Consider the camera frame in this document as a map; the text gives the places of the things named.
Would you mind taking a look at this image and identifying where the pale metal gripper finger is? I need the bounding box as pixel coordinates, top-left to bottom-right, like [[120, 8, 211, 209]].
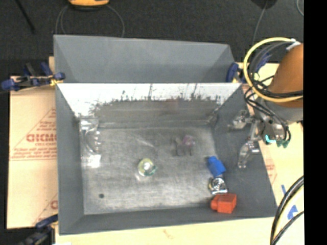
[[226, 110, 252, 132], [237, 139, 261, 169]]

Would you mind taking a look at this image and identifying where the blue plastic cylinder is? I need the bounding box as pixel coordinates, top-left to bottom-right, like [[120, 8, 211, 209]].
[[205, 156, 227, 180]]

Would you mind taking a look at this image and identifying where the shiny silver metal piece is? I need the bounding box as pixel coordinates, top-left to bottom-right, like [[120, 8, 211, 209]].
[[207, 177, 228, 195]]

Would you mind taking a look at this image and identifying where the red-orange block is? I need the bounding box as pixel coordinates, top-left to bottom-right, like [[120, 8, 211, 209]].
[[210, 192, 238, 214]]

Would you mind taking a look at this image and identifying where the purple and grey toy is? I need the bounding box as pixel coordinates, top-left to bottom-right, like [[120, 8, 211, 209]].
[[172, 134, 196, 157]]

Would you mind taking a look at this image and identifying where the grey metal bin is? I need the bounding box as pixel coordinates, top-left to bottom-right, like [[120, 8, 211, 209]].
[[53, 34, 278, 235]]

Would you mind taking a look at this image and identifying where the clear round glass, green tint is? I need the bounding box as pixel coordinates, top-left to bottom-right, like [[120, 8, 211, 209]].
[[137, 158, 158, 177]]

